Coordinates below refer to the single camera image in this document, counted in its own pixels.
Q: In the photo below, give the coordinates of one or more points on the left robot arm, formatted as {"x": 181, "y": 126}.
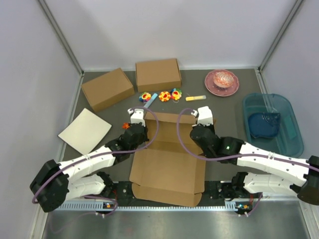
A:
{"x": 56, "y": 183}

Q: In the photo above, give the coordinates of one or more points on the cardboard box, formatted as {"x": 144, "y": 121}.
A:
{"x": 157, "y": 75}
{"x": 107, "y": 90}
{"x": 164, "y": 172}

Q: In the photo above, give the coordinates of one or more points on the teal plastic bin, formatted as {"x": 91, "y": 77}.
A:
{"x": 289, "y": 141}

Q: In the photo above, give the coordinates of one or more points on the dark blue dish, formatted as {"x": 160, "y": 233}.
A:
{"x": 264, "y": 125}

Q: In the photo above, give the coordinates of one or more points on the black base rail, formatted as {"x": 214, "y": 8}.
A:
{"x": 213, "y": 189}

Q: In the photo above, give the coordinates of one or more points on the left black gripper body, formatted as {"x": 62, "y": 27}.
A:
{"x": 143, "y": 138}

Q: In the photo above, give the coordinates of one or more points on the white square board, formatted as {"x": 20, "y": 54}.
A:
{"x": 85, "y": 132}

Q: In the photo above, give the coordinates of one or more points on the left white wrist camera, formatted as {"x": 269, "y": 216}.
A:
{"x": 137, "y": 116}

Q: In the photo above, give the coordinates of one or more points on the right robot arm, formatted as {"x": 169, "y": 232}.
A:
{"x": 281, "y": 174}

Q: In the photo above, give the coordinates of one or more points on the yellow chalk stick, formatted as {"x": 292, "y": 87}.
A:
{"x": 195, "y": 98}

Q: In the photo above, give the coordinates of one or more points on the rainbow flower plush left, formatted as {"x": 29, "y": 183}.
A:
{"x": 145, "y": 97}

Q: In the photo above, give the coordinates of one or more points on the small orange toy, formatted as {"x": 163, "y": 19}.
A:
{"x": 126, "y": 126}

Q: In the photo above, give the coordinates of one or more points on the pink plate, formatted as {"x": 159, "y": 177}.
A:
{"x": 212, "y": 88}

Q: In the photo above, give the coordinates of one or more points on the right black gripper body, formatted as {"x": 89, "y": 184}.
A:
{"x": 207, "y": 154}

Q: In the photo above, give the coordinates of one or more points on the blue chalk stick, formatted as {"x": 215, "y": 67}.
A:
{"x": 152, "y": 99}

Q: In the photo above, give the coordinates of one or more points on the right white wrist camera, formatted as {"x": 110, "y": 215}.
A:
{"x": 203, "y": 116}

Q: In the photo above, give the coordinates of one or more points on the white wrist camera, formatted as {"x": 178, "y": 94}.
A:
{"x": 137, "y": 116}
{"x": 203, "y": 116}

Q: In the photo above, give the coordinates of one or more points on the rainbow flower plush right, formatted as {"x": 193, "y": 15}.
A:
{"x": 176, "y": 94}

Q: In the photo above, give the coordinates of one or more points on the orange flower plush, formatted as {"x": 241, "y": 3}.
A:
{"x": 164, "y": 96}

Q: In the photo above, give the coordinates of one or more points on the rainbow flower plush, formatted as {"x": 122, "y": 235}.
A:
{"x": 176, "y": 94}
{"x": 145, "y": 97}

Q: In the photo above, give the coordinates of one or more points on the grey slotted cable duct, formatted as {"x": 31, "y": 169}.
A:
{"x": 102, "y": 206}

